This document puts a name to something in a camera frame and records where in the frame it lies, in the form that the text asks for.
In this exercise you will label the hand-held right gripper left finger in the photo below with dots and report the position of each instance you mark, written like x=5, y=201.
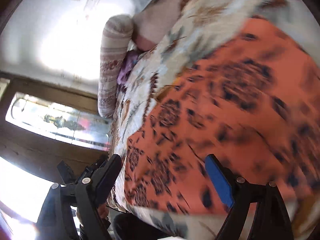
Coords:
x=110, y=171

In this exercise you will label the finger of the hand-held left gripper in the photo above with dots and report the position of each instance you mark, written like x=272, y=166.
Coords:
x=101, y=160

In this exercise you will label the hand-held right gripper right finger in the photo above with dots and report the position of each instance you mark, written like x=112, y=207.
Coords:
x=218, y=180

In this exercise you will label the orange floral shirt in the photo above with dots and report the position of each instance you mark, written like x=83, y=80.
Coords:
x=225, y=105

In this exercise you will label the person's left hand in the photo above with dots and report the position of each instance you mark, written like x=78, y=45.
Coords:
x=103, y=210

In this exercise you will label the stained glass door panel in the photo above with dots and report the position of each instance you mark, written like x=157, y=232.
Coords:
x=57, y=122

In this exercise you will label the person's dark pants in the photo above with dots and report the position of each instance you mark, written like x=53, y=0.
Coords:
x=135, y=227

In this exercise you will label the striped floral bolster pillow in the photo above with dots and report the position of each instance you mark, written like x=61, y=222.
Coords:
x=112, y=67

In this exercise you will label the leaf print quilt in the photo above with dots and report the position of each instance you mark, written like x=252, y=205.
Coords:
x=150, y=80

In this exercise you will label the purple cloth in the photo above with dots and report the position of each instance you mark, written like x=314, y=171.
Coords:
x=127, y=67

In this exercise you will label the pink pillow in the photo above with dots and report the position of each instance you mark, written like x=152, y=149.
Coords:
x=157, y=27

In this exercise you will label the wooden door frame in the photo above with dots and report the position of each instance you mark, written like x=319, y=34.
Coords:
x=50, y=87

